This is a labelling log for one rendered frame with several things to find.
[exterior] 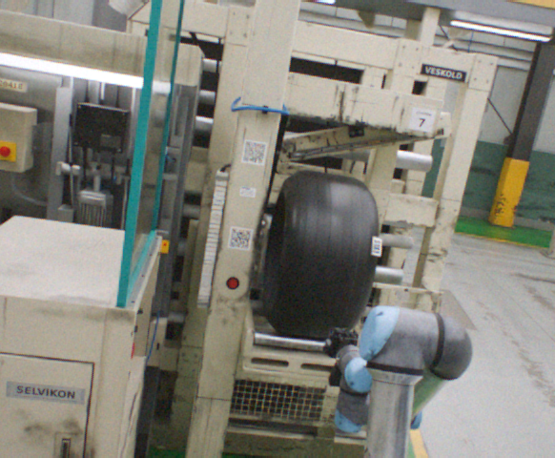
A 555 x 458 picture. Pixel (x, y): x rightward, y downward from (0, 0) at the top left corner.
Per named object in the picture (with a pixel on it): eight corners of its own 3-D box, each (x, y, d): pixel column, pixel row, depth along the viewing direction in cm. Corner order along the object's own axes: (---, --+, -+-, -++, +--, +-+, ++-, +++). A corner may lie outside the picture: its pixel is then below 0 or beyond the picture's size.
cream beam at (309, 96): (277, 113, 213) (284, 71, 210) (271, 109, 237) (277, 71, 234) (436, 139, 221) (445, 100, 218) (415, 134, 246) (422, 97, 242)
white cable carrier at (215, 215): (196, 307, 203) (217, 172, 192) (196, 302, 208) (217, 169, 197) (209, 309, 204) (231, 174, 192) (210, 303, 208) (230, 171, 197)
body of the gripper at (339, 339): (354, 328, 174) (365, 342, 162) (349, 356, 175) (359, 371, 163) (329, 324, 173) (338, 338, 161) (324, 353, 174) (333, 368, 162)
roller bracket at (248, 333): (241, 356, 196) (246, 329, 193) (237, 310, 234) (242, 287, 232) (252, 358, 196) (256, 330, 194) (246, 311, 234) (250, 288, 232)
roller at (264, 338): (252, 327, 200) (250, 332, 204) (251, 340, 197) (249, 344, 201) (352, 340, 205) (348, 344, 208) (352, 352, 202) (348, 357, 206)
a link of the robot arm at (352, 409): (378, 438, 151) (385, 397, 150) (335, 432, 150) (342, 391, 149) (370, 424, 159) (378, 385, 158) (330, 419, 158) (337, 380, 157)
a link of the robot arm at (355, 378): (344, 394, 147) (350, 362, 146) (335, 378, 158) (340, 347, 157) (375, 398, 148) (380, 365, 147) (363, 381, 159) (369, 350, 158)
